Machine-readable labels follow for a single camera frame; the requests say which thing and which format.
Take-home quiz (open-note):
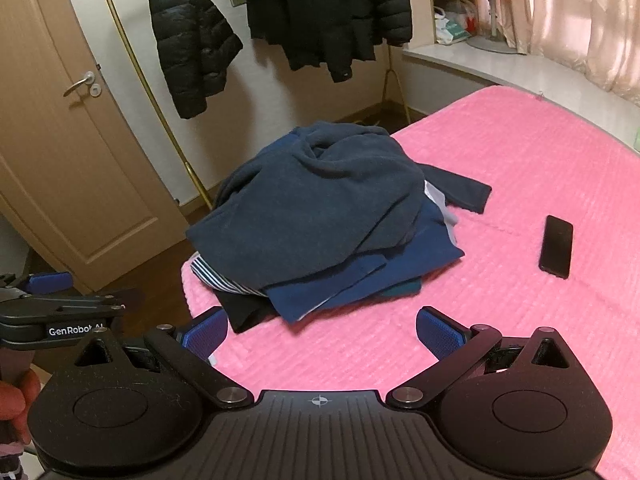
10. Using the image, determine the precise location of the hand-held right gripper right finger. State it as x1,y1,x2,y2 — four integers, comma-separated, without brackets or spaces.
386,306,571,409

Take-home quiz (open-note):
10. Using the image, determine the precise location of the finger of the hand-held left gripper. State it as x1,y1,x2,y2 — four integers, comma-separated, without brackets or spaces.
0,271,74,302
0,287,144,319

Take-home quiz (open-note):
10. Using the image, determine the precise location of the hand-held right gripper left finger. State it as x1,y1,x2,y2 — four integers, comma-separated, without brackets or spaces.
74,306,254,408

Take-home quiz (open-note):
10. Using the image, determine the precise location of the dark grey-blue fleece sweater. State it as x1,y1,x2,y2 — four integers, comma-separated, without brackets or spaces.
185,121,494,297

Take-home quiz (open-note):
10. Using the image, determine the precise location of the gold clothes rack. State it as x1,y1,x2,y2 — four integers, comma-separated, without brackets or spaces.
92,0,416,212

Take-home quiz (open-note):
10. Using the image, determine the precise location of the person's left hand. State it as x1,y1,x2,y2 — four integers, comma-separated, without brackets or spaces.
0,367,42,445

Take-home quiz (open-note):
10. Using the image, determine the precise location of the black garment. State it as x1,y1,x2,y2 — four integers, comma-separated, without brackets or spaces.
217,289,282,335

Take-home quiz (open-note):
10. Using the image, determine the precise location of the teal garment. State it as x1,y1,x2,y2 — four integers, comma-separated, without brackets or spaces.
379,280,424,298

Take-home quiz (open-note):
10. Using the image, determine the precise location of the striped shirt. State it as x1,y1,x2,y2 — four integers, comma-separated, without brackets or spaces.
189,251,272,297

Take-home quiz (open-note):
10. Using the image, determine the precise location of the blue garment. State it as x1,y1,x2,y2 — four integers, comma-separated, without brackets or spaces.
260,129,465,324

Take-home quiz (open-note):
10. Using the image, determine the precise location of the beige wooden door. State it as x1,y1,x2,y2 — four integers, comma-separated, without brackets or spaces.
0,0,192,295

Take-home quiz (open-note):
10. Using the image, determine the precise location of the light grey garment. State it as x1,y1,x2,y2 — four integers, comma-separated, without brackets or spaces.
423,179,460,247

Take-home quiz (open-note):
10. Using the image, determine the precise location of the black smartphone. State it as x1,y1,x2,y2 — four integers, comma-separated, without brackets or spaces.
538,214,575,280

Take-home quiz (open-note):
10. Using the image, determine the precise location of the pink blanket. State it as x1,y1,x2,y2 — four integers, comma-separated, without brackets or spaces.
180,85,640,480

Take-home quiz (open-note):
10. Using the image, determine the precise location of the small black puffer jacket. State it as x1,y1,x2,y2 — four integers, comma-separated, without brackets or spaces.
133,0,245,120

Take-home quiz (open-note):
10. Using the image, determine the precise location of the white window sill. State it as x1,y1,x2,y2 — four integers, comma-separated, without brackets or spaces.
401,41,640,147

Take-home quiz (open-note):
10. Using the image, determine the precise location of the standing fan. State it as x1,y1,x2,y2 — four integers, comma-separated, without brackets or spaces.
451,0,520,54

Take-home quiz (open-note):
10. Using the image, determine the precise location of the white plastic bag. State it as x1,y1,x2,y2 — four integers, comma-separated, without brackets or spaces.
433,5,474,46

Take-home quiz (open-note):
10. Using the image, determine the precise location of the large black puffer jacket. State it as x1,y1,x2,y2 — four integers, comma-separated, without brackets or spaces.
246,0,414,84

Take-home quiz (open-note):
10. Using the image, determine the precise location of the pink sheer curtain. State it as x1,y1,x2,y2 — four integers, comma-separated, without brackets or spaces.
500,0,640,107

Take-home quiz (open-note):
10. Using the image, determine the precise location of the silver door handle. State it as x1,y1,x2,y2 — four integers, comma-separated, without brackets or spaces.
62,70,104,99

